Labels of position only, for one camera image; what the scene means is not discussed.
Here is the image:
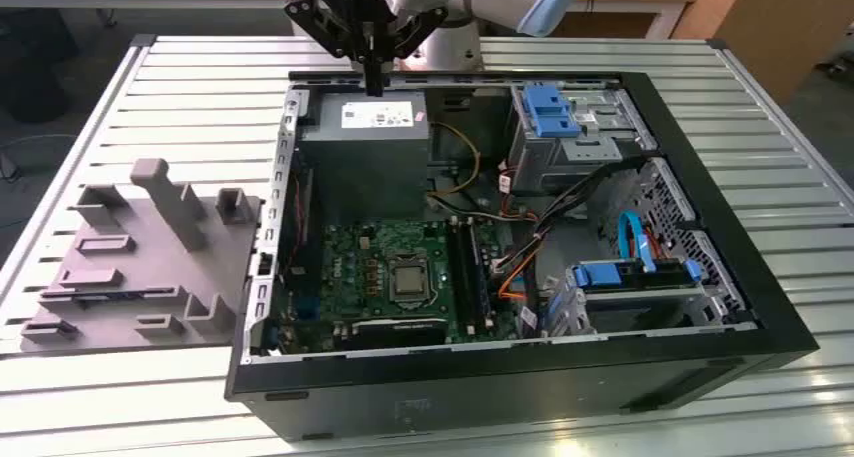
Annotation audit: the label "black PC case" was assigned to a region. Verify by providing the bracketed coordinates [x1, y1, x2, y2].
[223, 69, 823, 443]

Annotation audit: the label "grey parts rack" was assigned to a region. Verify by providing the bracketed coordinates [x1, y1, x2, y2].
[18, 157, 269, 353]

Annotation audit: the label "wooden cabinet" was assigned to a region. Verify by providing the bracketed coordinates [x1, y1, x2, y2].
[690, 0, 854, 106]

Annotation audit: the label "orange red power wires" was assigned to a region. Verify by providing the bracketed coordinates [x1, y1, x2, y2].
[493, 161, 542, 306]

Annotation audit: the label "blue plastic drive latch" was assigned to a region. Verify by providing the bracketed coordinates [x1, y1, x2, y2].
[524, 84, 576, 139]

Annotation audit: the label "yellow wire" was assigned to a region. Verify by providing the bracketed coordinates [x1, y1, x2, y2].
[430, 121, 482, 196]

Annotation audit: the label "green motherboard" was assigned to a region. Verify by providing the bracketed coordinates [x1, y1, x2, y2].
[270, 216, 529, 353]

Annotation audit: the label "black white wire bundle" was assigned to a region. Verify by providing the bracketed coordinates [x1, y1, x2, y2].
[426, 191, 540, 224]

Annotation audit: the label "blue flat data cable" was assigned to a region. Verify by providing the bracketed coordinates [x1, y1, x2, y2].
[617, 210, 660, 273]

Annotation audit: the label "hard disk in blue carrier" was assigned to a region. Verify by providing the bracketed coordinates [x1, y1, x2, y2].
[573, 259, 702, 291]

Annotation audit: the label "silver CPU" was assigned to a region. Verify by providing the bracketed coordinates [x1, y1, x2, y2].
[392, 267, 429, 298]

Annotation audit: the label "metal drive cage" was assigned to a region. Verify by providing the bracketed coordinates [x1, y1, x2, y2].
[510, 84, 660, 191]

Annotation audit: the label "black RAM slot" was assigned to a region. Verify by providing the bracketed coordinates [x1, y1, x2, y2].
[441, 217, 473, 331]

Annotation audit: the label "installed RAM stick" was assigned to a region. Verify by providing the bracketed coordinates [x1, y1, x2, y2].
[466, 220, 500, 329]

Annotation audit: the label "metal disk bay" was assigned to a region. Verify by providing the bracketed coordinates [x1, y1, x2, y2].
[546, 276, 756, 336]

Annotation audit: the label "black graphics card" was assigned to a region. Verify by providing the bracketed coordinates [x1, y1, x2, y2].
[337, 316, 450, 351]

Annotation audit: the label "metal socket cover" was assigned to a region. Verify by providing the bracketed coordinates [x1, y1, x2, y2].
[386, 254, 434, 311]

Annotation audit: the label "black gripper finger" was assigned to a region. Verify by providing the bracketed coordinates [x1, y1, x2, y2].
[283, 0, 377, 97]
[374, 5, 452, 97]

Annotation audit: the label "thick black cable bundle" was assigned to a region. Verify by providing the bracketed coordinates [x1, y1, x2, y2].
[490, 156, 653, 278]

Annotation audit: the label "grey power supply unit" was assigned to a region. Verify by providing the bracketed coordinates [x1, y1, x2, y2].
[297, 90, 433, 223]

